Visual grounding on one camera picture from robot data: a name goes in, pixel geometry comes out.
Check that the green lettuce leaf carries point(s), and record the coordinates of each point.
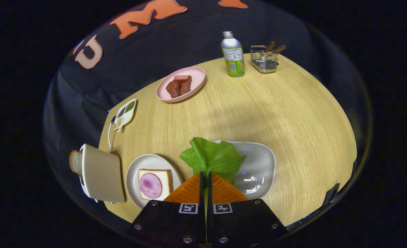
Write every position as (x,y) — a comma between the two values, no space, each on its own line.
(210,156)

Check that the white bread slice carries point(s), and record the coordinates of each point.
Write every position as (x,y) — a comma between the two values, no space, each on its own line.
(145,173)

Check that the toasted bread slice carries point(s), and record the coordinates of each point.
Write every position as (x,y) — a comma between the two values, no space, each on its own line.
(75,162)

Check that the white oblong plate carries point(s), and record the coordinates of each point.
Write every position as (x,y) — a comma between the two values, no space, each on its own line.
(258,168)

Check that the white round plate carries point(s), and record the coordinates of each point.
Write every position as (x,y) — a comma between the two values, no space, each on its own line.
(134,179)

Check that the pink ham slice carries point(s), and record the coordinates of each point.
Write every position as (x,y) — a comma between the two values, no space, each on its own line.
(150,186)

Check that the silver green-label bottle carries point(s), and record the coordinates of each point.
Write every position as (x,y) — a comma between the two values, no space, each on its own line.
(232,51)

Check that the brown meat slab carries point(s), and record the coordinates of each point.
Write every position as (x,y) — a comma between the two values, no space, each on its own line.
(174,89)

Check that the white divided bean dish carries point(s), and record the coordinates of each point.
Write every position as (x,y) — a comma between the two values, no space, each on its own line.
(126,115)

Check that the red sausage slice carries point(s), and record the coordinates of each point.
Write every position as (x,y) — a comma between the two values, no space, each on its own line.
(181,78)

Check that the pink round plate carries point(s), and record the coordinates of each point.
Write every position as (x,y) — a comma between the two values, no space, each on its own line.
(198,77)

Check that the white toaster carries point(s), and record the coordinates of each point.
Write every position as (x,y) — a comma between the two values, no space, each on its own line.
(102,175)

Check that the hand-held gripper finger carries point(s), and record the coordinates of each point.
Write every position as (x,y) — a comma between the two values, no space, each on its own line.
(209,193)
(201,193)

